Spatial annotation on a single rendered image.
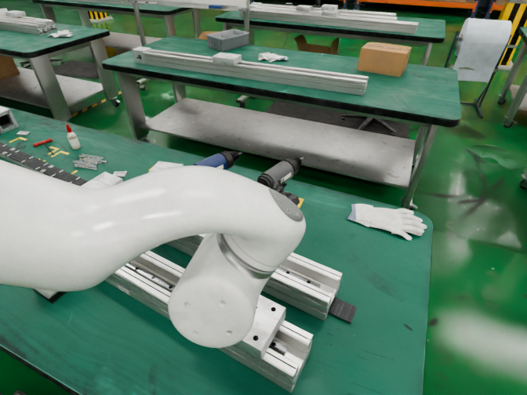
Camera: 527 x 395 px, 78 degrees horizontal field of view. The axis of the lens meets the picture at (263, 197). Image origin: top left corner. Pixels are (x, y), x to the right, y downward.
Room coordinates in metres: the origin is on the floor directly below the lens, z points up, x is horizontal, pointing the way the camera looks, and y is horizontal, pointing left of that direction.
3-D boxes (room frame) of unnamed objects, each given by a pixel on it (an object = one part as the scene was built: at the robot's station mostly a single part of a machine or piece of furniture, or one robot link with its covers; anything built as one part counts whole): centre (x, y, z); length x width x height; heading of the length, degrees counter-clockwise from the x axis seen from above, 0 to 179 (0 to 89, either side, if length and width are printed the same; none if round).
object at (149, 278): (0.52, 0.26, 0.82); 0.80 x 0.10 x 0.09; 60
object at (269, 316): (0.39, 0.05, 0.87); 0.16 x 0.11 x 0.07; 60
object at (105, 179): (0.89, 0.56, 0.83); 0.12 x 0.09 x 0.10; 150
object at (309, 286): (0.68, 0.17, 0.82); 0.80 x 0.10 x 0.09; 60
